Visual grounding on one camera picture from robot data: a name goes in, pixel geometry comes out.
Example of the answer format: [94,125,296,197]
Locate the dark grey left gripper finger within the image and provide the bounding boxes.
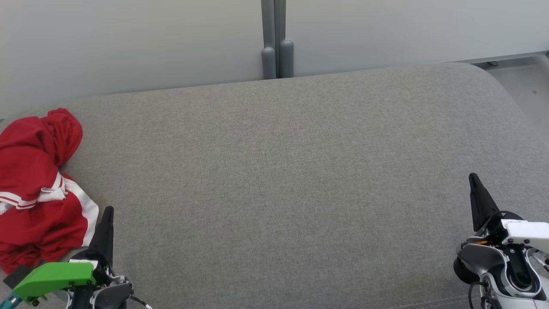
[88,206,115,267]

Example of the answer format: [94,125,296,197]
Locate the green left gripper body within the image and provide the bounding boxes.
[13,249,113,303]

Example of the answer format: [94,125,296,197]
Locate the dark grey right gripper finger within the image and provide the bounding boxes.
[469,173,501,233]

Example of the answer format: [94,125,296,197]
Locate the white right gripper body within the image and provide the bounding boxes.
[480,210,549,254]

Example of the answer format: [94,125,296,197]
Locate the red shorts with white stripes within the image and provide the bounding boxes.
[0,174,100,275]

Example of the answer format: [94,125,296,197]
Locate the black left camera cable teal plug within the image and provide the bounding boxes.
[0,292,22,309]

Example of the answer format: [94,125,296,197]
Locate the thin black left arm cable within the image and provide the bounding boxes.
[128,294,153,309]

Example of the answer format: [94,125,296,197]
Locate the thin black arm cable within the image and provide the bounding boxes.
[468,281,487,309]
[128,294,153,309]

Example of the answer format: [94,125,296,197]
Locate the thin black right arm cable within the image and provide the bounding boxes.
[468,281,487,309]

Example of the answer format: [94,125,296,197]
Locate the grey partition base rail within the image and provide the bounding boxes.
[465,51,549,67]

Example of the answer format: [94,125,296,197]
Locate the grey partition post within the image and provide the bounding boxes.
[274,0,295,79]
[261,0,276,80]

